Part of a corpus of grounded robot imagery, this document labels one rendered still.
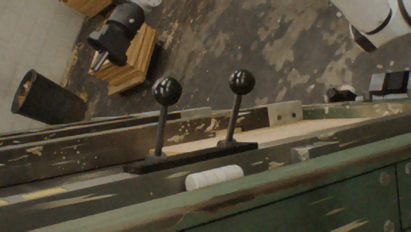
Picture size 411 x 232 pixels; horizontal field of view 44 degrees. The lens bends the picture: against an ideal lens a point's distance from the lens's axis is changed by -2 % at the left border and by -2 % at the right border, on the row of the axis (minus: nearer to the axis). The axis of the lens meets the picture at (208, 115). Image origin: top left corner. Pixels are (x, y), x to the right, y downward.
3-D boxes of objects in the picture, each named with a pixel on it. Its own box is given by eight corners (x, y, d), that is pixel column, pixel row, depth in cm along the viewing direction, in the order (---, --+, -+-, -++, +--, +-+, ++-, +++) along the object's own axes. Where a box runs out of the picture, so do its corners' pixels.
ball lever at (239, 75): (243, 156, 76) (264, 73, 70) (223, 161, 74) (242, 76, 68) (228, 143, 79) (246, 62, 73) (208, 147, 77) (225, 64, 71)
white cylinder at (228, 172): (198, 198, 66) (246, 185, 70) (195, 175, 66) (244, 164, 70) (186, 196, 68) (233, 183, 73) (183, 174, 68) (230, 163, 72)
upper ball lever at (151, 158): (174, 172, 69) (191, 82, 63) (150, 178, 67) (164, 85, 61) (160, 157, 72) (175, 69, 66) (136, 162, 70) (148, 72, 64)
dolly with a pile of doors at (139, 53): (168, 35, 456) (131, 12, 435) (153, 87, 436) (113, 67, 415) (133, 54, 503) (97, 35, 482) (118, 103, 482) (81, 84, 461)
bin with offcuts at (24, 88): (94, 89, 551) (39, 62, 517) (79, 133, 531) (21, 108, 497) (74, 99, 590) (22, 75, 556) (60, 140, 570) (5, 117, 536)
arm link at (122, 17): (114, 69, 145) (135, 37, 150) (131, 64, 138) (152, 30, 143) (80, 40, 139) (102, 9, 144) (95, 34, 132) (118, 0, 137)
